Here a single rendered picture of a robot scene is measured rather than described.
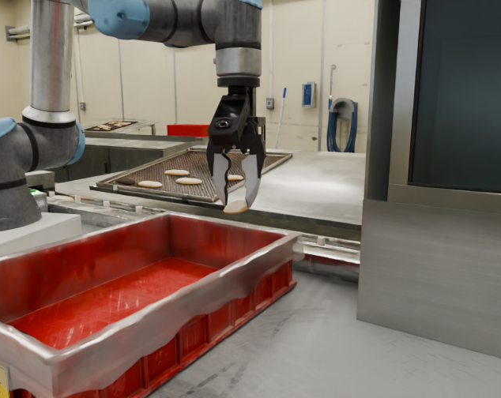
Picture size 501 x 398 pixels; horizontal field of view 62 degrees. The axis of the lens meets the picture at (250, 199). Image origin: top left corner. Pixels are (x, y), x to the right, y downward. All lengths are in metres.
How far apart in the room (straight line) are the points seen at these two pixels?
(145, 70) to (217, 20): 5.86
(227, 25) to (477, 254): 0.48
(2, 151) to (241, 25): 0.59
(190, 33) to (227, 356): 0.50
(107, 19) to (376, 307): 0.56
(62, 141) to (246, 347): 0.70
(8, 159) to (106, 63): 6.21
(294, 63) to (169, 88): 1.97
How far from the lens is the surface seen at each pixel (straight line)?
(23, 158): 1.05
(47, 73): 1.06
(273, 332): 0.63
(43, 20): 1.04
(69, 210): 1.33
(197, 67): 5.88
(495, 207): 0.59
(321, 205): 1.08
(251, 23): 0.69
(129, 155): 4.33
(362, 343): 0.63
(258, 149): 0.68
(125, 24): 0.64
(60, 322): 0.71
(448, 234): 0.61
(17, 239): 0.96
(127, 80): 6.81
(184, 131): 4.92
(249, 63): 0.68
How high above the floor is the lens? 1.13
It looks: 12 degrees down
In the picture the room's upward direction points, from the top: straight up
